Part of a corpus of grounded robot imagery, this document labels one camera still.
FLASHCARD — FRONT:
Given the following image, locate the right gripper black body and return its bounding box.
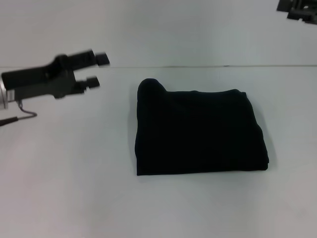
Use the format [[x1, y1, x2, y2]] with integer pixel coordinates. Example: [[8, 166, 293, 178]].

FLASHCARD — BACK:
[[293, 0, 317, 15]]

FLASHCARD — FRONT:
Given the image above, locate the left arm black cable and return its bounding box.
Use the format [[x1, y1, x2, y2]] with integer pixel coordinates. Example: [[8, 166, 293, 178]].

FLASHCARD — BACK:
[[0, 99, 38, 127]]

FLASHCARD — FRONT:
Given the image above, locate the black t-shirt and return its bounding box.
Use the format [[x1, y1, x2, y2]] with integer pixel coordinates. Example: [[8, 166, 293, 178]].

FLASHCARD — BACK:
[[134, 77, 270, 177]]

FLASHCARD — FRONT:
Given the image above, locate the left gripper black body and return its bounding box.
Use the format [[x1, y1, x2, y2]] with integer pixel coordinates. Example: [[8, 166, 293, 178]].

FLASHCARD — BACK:
[[0, 54, 78, 100]]

